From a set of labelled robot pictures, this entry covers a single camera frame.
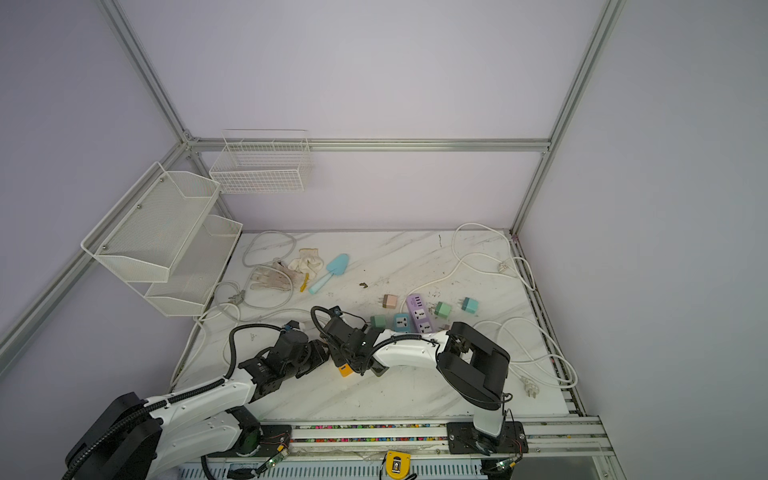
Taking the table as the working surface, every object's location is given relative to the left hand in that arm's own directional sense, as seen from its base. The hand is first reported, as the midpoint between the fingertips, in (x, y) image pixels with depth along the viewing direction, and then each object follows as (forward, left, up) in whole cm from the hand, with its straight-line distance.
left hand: (328, 353), depth 86 cm
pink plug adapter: (+18, -18, -1) cm, 26 cm away
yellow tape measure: (-27, -20, 0) cm, 34 cm away
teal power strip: (+10, -22, 0) cm, 24 cm away
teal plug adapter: (+17, -45, -1) cm, 48 cm away
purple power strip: (+13, -28, 0) cm, 30 cm away
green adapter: (+10, -15, +1) cm, 18 cm away
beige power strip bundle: (+34, +12, 0) cm, 36 cm away
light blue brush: (+34, +2, -3) cm, 34 cm away
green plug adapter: (+15, -36, 0) cm, 39 cm away
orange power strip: (-5, -6, -1) cm, 7 cm away
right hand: (+1, -3, +2) cm, 4 cm away
